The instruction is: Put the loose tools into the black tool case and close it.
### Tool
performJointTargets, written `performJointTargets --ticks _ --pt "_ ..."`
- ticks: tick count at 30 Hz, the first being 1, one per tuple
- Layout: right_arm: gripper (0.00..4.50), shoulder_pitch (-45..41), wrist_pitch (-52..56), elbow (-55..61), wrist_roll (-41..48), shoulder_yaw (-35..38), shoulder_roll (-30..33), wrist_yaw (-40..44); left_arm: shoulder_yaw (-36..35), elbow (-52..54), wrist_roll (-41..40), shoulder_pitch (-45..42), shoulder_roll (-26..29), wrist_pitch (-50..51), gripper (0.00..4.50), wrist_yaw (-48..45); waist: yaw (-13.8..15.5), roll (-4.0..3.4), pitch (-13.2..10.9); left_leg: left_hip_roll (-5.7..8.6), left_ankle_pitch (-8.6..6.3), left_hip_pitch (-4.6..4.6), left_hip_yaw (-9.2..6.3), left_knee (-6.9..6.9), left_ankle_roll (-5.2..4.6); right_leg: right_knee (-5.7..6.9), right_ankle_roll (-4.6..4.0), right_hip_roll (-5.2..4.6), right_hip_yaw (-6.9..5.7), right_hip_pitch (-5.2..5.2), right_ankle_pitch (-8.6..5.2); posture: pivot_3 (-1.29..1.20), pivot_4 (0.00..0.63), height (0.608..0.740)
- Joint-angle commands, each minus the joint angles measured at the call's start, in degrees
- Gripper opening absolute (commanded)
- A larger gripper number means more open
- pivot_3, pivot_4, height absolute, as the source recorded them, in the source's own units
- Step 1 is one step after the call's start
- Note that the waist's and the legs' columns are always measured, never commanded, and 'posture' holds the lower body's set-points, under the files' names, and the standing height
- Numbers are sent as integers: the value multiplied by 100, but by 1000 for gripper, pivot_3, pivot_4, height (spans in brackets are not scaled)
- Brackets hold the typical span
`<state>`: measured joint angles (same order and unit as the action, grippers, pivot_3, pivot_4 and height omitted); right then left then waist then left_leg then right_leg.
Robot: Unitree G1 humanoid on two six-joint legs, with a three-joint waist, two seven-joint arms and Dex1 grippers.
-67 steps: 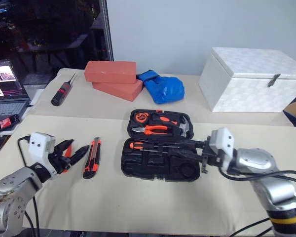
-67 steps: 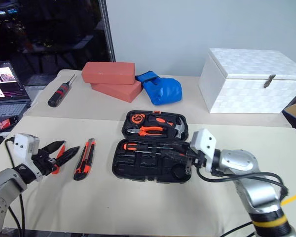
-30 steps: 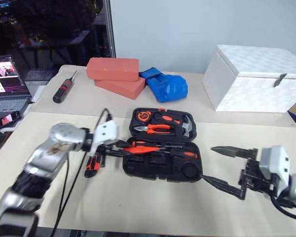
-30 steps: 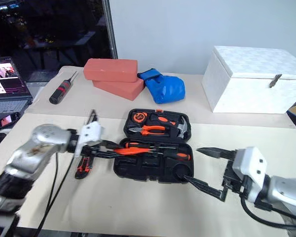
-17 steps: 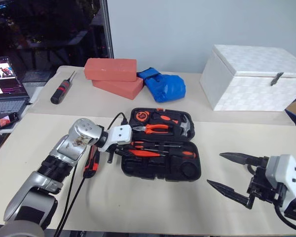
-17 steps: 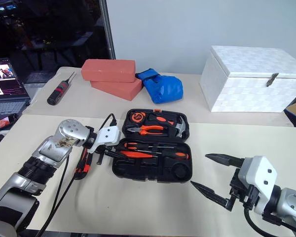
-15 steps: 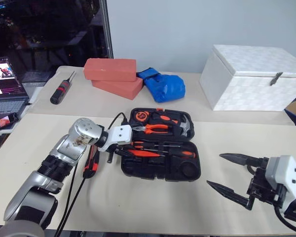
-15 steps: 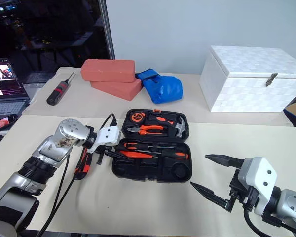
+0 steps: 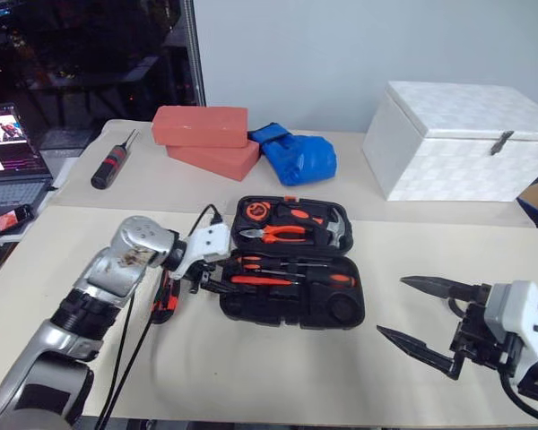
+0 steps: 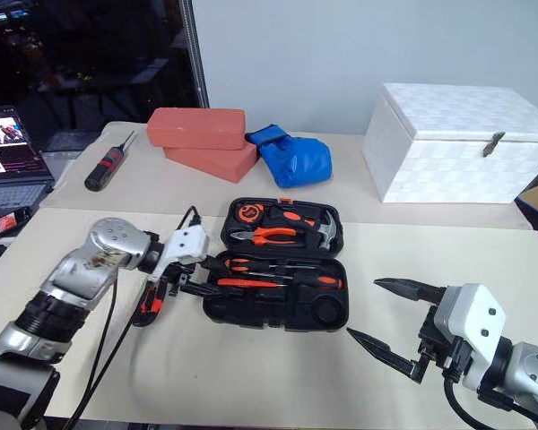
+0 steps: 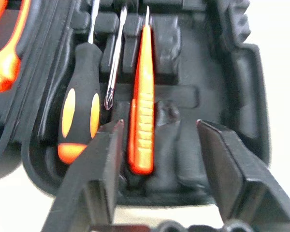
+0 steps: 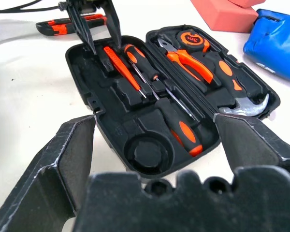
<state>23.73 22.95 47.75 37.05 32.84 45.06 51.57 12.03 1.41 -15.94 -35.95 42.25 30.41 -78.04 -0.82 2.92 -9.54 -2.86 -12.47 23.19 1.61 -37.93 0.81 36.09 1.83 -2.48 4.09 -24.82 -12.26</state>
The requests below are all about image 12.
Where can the red foam brick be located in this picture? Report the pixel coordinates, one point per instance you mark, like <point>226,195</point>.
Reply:
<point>244,2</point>
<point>220,14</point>

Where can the large black orange screwdriver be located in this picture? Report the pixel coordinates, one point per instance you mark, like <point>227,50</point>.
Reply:
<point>186,135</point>

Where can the black orange utility knife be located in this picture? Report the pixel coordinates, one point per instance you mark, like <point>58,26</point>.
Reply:
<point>46,27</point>

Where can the black orange claw hammer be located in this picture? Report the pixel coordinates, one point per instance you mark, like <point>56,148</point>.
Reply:
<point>226,70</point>

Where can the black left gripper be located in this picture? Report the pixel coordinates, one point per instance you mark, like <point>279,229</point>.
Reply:
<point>82,6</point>

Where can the black plastic tool case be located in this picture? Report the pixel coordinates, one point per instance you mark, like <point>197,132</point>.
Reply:
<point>106,125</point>

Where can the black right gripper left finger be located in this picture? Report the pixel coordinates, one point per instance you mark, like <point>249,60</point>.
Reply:
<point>38,183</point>

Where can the small black orange screwdriver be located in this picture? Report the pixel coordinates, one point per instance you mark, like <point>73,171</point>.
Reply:
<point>140,60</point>

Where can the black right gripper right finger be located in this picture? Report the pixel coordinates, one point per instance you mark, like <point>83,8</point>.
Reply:
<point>251,142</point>

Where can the blue boxing glove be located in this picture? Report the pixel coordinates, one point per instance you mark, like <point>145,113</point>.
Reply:
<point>275,41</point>

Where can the black orange tape measure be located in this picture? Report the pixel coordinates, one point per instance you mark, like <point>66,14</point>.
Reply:
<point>192,38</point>

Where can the orange tester screwdriver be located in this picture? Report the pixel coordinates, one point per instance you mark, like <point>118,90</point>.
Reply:
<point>120,67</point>

